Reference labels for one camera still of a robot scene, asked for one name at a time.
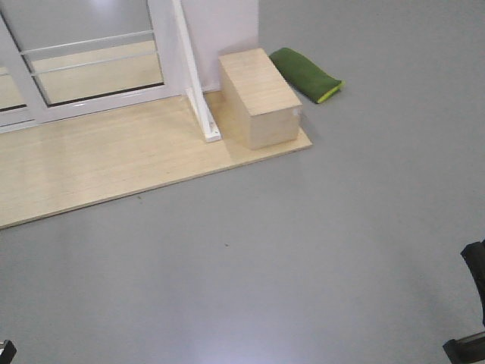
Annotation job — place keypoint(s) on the green sandbag beside box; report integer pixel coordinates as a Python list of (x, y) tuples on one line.
[(305, 75)]

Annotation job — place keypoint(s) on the white framed sliding glass door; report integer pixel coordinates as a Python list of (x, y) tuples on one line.
[(90, 56)]

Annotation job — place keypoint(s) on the white support brace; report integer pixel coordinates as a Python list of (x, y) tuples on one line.
[(194, 91)]

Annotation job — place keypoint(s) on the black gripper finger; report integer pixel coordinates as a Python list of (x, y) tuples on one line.
[(473, 255), (468, 349)]

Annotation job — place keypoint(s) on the light wooden box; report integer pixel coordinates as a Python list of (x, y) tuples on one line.
[(266, 110)]

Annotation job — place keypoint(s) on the black part at lower left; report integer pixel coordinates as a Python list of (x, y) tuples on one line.
[(8, 352)]

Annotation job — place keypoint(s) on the light wooden base platform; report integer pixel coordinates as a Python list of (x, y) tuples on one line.
[(66, 165)]

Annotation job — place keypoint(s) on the white fixed glass door panel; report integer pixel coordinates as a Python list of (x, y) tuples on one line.
[(18, 100)]

